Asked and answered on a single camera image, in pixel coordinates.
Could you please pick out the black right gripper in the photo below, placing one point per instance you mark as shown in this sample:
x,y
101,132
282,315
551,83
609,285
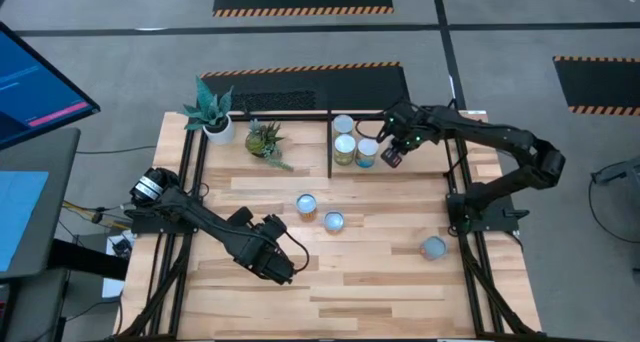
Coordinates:
x,y
410,127

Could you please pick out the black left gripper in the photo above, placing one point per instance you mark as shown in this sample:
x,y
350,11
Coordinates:
x,y
265,254

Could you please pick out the orange green beans tin can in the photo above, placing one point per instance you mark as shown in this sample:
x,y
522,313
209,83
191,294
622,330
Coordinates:
x,y
343,124

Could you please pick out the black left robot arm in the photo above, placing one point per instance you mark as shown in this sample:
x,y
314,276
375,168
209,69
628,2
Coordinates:
x,y
200,217

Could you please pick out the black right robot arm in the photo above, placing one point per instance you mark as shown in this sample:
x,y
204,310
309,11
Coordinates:
x,y
500,132

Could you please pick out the succulent plant in dark pot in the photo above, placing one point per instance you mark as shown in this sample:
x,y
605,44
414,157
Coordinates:
x,y
262,139

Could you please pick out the black power adapter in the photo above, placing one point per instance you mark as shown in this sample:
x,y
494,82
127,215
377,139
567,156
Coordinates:
x,y
122,247

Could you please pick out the white paper sheet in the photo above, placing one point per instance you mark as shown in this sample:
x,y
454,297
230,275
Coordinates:
x,y
112,288

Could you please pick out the snake plant in white pot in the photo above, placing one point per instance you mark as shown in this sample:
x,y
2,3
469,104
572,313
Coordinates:
x,y
210,112

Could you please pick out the black desk foot bar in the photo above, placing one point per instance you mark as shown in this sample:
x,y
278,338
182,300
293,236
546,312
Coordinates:
x,y
87,259

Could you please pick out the grey chair base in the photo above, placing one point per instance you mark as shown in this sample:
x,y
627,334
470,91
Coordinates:
x,y
617,171

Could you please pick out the grey side desk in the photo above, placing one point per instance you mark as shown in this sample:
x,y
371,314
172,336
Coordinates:
x,y
60,192

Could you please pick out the light blue flat sheet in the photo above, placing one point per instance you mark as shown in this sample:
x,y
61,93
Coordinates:
x,y
17,217

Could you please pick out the large black computer monitor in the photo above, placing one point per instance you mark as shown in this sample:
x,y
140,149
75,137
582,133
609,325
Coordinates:
x,y
35,87

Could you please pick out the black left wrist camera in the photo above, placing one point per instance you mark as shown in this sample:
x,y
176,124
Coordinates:
x,y
274,225

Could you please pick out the black aluminium table frame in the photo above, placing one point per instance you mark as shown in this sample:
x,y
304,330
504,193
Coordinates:
x,y
305,116

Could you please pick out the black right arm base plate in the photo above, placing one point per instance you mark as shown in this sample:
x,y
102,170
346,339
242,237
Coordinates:
x,y
500,217

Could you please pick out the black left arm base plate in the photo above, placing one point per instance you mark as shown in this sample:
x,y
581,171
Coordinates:
x,y
150,224

